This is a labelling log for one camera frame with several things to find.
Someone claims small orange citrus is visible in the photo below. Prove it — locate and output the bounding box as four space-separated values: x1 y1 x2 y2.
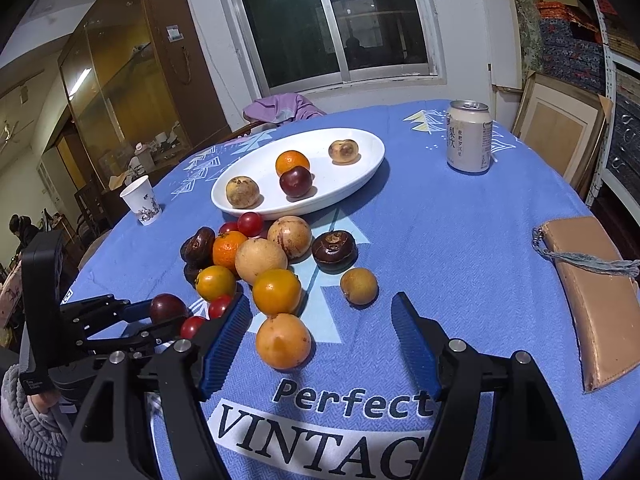
195 265 237 302

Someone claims grey tassel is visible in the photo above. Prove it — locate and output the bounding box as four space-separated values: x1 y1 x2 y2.
531 226 640 277

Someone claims green marbled board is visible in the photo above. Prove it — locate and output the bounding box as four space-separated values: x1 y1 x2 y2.
505 0 544 86

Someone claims large tan passion fruit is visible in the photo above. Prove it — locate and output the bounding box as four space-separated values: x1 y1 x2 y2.
267 216 313 261

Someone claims tan leather wallet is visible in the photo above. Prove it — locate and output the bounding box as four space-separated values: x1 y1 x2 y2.
540 217 640 393

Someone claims large pale orange citrus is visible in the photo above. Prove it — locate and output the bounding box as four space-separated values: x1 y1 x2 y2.
255 313 312 367

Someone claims white drink can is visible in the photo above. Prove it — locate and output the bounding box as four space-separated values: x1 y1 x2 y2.
446 100 494 176

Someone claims small brown longan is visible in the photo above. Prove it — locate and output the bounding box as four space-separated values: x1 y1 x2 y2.
340 267 379 306

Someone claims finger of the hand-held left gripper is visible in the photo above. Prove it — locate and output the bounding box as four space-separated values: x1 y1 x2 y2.
81 316 189 357
60 294 154 332

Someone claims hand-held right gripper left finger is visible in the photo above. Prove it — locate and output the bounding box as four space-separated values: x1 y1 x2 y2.
57 292 253 480

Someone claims white metal shelf rack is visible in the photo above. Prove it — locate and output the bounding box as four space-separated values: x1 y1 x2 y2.
520 0 640 203

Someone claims mottled brown round fruit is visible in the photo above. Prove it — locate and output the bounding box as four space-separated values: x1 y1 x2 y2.
225 176 261 208
328 139 361 165

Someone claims person's left forearm grey sleeve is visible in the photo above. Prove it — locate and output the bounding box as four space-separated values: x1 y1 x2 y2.
0 364 71 468

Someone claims white oval plate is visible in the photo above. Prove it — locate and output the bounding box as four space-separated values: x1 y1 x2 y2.
210 128 386 222

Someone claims wooden glass cabinet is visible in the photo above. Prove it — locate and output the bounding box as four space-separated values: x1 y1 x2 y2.
57 0 233 181

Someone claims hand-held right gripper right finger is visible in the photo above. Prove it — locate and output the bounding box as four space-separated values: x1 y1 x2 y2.
390 291 586 480

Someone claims white printed paper cup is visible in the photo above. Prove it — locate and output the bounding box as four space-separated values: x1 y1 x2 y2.
120 176 163 227

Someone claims orange mandarin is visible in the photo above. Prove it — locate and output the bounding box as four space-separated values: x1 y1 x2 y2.
212 230 249 273
275 150 311 178

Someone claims dark red plum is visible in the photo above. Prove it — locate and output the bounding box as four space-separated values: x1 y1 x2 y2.
149 293 189 324
279 166 316 198

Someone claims sliding glass window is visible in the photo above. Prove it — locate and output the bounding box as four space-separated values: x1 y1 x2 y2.
212 0 447 101

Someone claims wooden picture frame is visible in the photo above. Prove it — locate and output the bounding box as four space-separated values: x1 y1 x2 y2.
511 71 613 196

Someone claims blue printed tablecloth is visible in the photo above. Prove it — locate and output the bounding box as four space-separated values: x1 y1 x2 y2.
65 99 640 480

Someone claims purple cloth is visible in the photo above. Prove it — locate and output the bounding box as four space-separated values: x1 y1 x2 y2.
243 93 326 126

